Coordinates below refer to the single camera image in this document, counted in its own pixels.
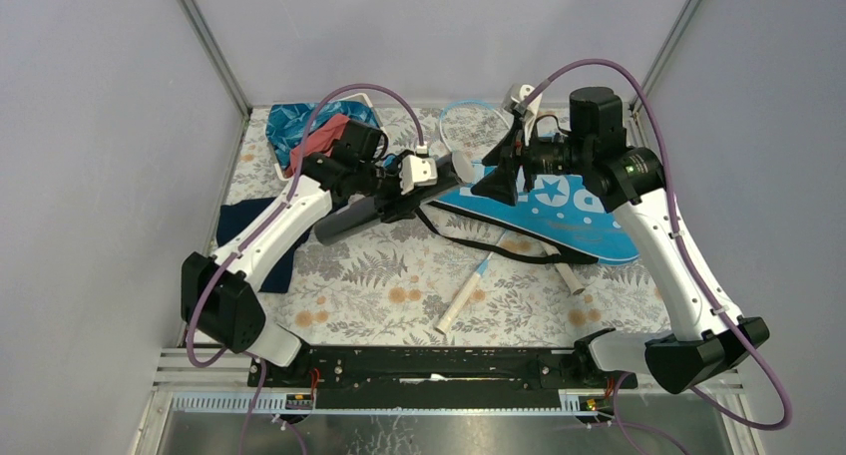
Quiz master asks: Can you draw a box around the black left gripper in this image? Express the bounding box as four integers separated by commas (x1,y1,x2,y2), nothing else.
354,150,419,224

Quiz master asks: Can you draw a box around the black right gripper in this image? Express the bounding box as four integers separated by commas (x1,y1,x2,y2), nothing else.
470,114,592,206

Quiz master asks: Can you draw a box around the white plastic tube cap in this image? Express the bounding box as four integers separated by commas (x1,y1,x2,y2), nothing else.
450,151,475,185

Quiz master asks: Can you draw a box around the black shuttlecock tube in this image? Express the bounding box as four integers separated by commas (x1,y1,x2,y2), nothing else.
312,152,474,245

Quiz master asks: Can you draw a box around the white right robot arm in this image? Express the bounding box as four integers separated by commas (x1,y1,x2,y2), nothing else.
471,84,769,394

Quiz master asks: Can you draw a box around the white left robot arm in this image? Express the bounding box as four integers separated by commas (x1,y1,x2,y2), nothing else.
180,121,472,386

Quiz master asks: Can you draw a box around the blue racket cover bag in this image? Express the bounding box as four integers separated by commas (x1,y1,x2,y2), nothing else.
429,175,638,265

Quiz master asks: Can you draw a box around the floral patterned table mat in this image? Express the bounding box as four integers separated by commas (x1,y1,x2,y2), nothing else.
192,105,682,349

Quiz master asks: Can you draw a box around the salmon pink towel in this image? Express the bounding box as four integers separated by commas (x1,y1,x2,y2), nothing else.
282,114,350,178

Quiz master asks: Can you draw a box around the white perforated plastic basket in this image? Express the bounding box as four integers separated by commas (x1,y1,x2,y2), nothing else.
265,93,382,181

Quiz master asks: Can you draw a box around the teal leaf-patterned cloth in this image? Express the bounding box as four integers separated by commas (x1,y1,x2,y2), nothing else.
265,100,381,169

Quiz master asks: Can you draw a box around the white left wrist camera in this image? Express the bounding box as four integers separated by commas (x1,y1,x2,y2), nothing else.
399,154,438,195

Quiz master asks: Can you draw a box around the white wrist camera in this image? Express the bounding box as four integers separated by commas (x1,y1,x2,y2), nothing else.
399,154,438,195
501,84,541,144

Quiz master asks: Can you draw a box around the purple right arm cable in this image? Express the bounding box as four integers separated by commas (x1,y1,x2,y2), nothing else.
522,58,794,431

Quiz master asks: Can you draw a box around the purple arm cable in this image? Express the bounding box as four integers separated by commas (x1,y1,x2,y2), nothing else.
522,58,794,431
185,83,428,369

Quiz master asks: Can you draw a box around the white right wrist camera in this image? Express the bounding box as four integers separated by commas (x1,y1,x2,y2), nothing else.
501,84,541,144

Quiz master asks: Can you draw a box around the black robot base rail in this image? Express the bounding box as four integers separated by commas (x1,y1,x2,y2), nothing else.
246,342,637,411

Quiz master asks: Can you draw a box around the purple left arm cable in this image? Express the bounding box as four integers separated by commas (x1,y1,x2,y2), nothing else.
185,83,428,369

